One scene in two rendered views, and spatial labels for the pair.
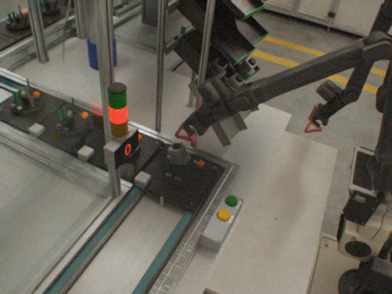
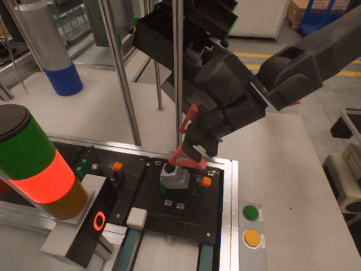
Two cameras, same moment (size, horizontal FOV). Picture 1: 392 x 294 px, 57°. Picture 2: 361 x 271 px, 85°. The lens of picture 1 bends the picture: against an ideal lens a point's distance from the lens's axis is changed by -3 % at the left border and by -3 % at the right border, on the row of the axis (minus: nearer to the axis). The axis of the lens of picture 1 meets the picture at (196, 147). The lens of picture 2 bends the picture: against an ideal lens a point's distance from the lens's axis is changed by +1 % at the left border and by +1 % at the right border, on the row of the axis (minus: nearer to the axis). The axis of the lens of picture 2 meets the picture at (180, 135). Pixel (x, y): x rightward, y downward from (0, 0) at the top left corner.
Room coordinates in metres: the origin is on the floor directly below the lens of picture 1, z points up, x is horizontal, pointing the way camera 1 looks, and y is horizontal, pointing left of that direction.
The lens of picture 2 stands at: (0.64, 0.09, 1.53)
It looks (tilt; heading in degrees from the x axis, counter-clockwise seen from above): 46 degrees down; 350
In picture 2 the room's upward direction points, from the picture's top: straight up
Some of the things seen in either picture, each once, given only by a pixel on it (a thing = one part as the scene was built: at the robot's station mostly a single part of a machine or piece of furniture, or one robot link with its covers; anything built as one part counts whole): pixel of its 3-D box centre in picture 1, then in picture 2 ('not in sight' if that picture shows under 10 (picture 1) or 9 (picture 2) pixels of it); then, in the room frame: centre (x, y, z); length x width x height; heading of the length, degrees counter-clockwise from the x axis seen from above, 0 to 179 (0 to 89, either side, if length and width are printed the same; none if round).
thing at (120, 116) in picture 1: (118, 111); (43, 173); (0.79, 0.22, 1.33); 0.05 x 0.05 x 0.05
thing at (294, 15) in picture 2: not in sight; (318, 14); (5.09, -3.87, 0.20); 1.20 x 0.80 x 0.41; 72
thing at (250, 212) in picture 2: (231, 201); (250, 212); (0.83, -0.15, 0.96); 0.04 x 0.04 x 0.02
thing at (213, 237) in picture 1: (222, 220); (248, 242); (0.76, -0.12, 0.93); 0.21 x 0.07 x 0.06; 159
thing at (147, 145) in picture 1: (121, 140); (97, 172); (1.01, 0.29, 1.01); 0.24 x 0.24 x 0.13; 69
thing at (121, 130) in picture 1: (119, 125); (62, 194); (0.79, 0.22, 1.28); 0.05 x 0.05 x 0.05
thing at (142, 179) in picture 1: (142, 180); (137, 219); (0.87, 0.17, 0.97); 0.05 x 0.05 x 0.04; 69
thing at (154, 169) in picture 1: (179, 175); (179, 194); (0.92, 0.05, 0.96); 0.24 x 0.24 x 0.02; 69
